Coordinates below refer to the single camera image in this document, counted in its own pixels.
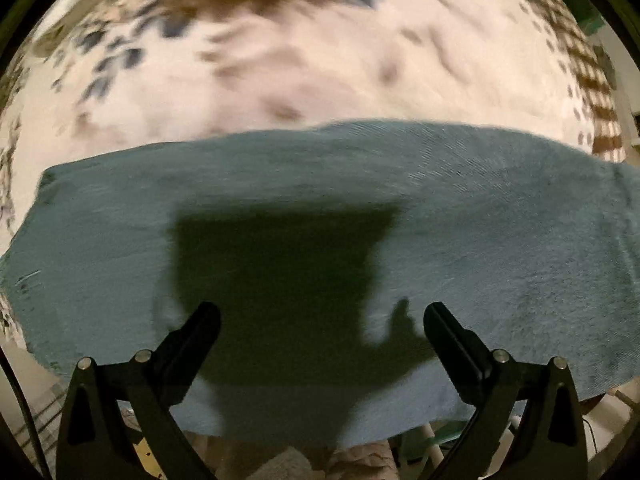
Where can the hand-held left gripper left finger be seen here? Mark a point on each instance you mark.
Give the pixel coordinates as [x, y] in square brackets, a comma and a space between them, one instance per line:
[192, 342]

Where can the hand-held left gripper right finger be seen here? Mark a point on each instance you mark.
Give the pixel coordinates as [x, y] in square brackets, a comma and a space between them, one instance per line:
[452, 342]

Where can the teal blue towel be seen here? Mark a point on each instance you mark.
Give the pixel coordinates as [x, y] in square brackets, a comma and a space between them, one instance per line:
[320, 240]

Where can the floral printed blanket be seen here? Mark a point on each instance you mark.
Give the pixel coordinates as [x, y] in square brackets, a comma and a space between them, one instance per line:
[310, 50]

